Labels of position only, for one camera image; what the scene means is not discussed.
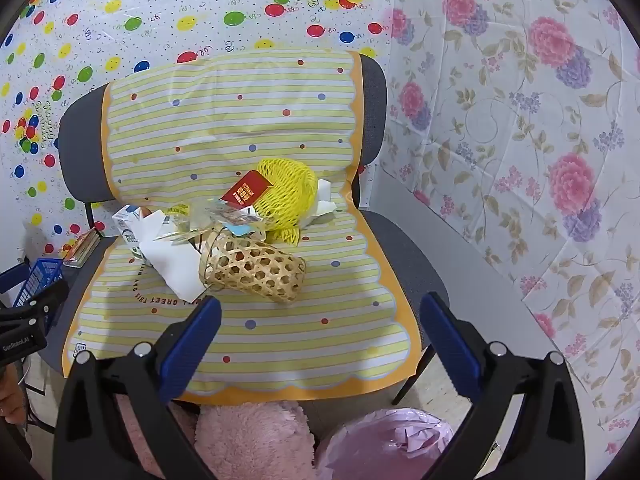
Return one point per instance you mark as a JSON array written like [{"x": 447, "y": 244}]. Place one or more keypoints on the blue plastic basket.
[{"x": 40, "y": 280}]

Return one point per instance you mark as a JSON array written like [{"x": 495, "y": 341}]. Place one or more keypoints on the white green drink carton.
[{"x": 125, "y": 225}]

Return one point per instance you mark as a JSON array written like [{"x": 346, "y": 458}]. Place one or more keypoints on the woven bamboo basket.
[{"x": 255, "y": 270}]

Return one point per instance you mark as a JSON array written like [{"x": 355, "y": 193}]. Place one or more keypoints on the yellow striped plastic sheet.
[{"x": 225, "y": 125}]

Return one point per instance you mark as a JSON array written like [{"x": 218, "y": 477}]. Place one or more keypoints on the balloon print plastic cloth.
[{"x": 150, "y": 10}]

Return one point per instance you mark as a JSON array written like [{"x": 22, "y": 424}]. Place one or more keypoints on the red paper packet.
[{"x": 247, "y": 190}]

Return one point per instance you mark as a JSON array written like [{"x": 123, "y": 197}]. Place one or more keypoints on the floral print plastic cloth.
[{"x": 500, "y": 160}]

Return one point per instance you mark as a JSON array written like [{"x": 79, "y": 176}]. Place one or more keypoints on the grey padded chair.
[{"x": 80, "y": 135}]

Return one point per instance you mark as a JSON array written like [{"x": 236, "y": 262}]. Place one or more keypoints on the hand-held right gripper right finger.
[{"x": 450, "y": 345}]

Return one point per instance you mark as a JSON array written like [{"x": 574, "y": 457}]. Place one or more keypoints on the white paper sheet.
[{"x": 165, "y": 265}]

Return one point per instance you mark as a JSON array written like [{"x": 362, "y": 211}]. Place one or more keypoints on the pink fluffy clothing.
[{"x": 250, "y": 440}]

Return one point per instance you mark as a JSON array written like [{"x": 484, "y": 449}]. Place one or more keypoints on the thick orange cover book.
[{"x": 82, "y": 247}]

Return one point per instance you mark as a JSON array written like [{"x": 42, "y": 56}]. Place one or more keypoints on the yellow foam fruit net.
[{"x": 290, "y": 195}]

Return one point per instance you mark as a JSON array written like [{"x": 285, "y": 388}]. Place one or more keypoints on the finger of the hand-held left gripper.
[{"x": 50, "y": 297}]

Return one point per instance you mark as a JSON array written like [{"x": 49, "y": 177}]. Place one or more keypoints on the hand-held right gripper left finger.
[{"x": 192, "y": 342}]

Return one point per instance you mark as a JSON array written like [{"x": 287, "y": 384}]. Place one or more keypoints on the crumpled clear plastic wrapper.
[{"x": 220, "y": 217}]

